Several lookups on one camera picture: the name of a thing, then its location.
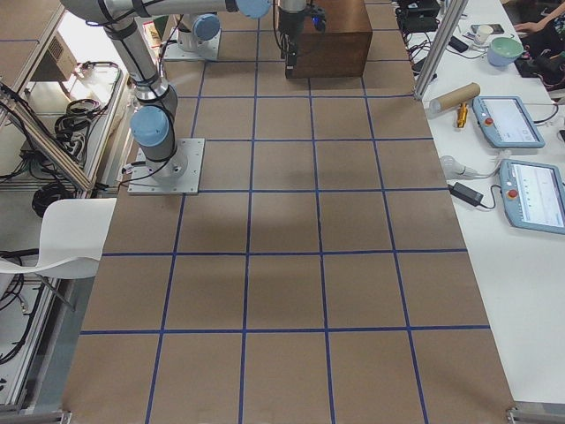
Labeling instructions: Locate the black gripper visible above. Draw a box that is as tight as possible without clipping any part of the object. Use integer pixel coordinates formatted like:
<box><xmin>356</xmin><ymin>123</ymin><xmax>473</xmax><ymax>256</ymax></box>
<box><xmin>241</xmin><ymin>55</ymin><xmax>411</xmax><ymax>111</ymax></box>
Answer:
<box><xmin>277</xmin><ymin>7</ymin><xmax>306</xmax><ymax>70</ymax></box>

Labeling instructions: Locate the black smartphone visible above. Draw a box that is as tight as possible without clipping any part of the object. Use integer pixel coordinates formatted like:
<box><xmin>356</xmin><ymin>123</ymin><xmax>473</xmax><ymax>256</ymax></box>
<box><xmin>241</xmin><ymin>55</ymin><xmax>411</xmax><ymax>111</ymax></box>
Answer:
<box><xmin>448</xmin><ymin>36</ymin><xmax>469</xmax><ymax>53</ymax></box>

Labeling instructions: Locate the blue teach pendant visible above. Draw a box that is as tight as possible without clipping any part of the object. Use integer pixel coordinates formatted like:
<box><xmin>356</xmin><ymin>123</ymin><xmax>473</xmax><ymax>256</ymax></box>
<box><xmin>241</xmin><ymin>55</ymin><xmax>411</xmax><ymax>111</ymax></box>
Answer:
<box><xmin>472</xmin><ymin>95</ymin><xmax>546</xmax><ymax>148</ymax></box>
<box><xmin>499</xmin><ymin>159</ymin><xmax>564</xmax><ymax>235</ymax></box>

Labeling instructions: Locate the near blue teach pendant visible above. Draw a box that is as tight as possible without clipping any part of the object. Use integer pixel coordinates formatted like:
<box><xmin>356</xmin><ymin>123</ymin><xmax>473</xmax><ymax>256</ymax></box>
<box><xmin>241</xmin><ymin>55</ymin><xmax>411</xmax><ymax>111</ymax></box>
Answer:
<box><xmin>499</xmin><ymin>159</ymin><xmax>564</xmax><ymax>235</ymax></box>

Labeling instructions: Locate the dark brown wooden drawer box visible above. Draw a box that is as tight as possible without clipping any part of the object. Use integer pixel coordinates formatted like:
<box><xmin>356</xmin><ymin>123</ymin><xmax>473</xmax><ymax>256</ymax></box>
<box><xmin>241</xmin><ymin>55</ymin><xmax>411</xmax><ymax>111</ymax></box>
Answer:
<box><xmin>285</xmin><ymin>0</ymin><xmax>373</xmax><ymax>79</ymax></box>

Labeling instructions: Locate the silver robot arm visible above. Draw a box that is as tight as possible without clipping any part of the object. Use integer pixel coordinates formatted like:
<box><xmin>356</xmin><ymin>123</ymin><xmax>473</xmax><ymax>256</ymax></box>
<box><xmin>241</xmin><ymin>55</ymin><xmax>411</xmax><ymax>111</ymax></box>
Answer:
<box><xmin>176</xmin><ymin>12</ymin><xmax>221</xmax><ymax>52</ymax></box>
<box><xmin>62</xmin><ymin>1</ymin><xmax>314</xmax><ymax>185</ymax></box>

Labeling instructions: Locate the green and blue bowl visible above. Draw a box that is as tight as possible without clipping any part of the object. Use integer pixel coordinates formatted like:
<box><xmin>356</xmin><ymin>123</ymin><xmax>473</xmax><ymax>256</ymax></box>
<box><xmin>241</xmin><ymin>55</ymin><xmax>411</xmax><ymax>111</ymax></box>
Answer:
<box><xmin>486</xmin><ymin>37</ymin><xmax>524</xmax><ymax>67</ymax></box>

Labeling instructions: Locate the white paper cup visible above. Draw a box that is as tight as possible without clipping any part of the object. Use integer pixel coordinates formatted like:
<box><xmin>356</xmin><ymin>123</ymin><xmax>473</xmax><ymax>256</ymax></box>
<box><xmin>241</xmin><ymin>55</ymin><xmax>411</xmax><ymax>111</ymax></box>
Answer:
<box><xmin>474</xmin><ymin>24</ymin><xmax>493</xmax><ymax>45</ymax></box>

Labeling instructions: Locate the aluminium frame post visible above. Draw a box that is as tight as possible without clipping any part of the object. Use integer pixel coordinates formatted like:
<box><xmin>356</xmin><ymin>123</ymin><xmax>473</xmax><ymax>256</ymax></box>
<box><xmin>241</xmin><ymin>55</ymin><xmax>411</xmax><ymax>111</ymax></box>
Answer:
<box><xmin>414</xmin><ymin>0</ymin><xmax>468</xmax><ymax>100</ymax></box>

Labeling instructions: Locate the far blue teach pendant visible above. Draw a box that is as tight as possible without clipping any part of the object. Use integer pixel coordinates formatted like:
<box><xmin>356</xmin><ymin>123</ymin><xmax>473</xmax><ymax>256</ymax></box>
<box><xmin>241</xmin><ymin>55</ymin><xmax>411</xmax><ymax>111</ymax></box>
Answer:
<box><xmin>472</xmin><ymin>95</ymin><xmax>546</xmax><ymax>148</ymax></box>

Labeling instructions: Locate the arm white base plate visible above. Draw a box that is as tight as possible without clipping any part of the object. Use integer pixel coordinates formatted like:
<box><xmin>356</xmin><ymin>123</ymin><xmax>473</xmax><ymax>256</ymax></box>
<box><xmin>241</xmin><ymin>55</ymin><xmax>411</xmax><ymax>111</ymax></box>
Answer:
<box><xmin>127</xmin><ymin>138</ymin><xmax>205</xmax><ymax>195</ymax></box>
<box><xmin>163</xmin><ymin>30</ymin><xmax>222</xmax><ymax>62</ymax></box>

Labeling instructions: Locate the brown cardboard tube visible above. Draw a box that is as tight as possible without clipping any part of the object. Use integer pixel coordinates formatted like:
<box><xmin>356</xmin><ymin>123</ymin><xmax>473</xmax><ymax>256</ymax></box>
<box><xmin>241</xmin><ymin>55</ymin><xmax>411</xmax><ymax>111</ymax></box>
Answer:
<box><xmin>430</xmin><ymin>82</ymin><xmax>480</xmax><ymax>113</ymax></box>

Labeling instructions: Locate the white light bulb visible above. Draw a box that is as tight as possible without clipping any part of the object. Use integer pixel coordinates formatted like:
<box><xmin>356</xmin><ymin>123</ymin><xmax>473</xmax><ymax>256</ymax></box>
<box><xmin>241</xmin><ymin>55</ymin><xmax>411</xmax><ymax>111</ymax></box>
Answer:
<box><xmin>440</xmin><ymin>155</ymin><xmax>478</xmax><ymax>179</ymax></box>

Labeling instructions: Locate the yellow utility knife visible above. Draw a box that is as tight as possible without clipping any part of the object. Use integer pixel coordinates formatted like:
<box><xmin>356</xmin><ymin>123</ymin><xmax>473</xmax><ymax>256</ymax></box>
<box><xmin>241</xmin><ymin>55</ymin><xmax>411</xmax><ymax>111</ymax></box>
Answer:
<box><xmin>456</xmin><ymin>102</ymin><xmax>469</xmax><ymax>129</ymax></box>

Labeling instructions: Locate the black power adapter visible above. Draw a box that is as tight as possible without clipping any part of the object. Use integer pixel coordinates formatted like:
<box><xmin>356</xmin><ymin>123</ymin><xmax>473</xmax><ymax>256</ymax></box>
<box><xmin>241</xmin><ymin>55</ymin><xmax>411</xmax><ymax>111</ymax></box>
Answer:
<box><xmin>448</xmin><ymin>182</ymin><xmax>484</xmax><ymax>207</ymax></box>

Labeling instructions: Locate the white plastic chair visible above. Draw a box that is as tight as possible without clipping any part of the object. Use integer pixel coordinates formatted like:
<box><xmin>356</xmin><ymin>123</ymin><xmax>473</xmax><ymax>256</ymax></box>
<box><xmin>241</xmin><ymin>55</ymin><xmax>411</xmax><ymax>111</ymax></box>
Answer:
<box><xmin>1</xmin><ymin>198</ymin><xmax>117</xmax><ymax>279</ymax></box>

